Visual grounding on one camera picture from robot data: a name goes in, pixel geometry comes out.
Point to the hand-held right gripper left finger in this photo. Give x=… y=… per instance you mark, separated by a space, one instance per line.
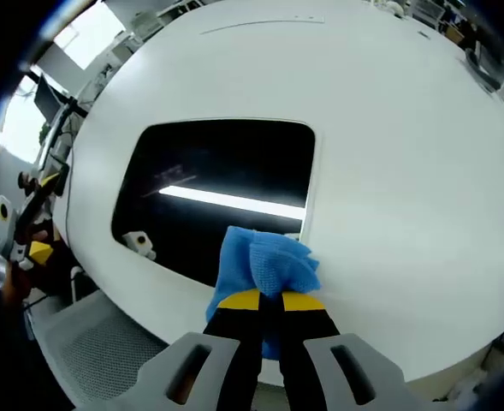
x=234 y=364

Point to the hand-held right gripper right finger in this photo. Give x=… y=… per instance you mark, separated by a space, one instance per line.
x=311 y=364

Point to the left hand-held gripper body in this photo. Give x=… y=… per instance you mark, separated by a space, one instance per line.
x=3 y=227

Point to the blue cleaning cloth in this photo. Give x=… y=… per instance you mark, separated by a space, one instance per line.
x=251 y=261

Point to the grey mesh office chair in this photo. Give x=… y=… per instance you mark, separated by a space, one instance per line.
x=93 y=342

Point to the dark grey object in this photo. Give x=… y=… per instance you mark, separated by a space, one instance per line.
x=484 y=68

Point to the small dark flat object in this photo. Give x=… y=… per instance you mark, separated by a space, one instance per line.
x=423 y=35

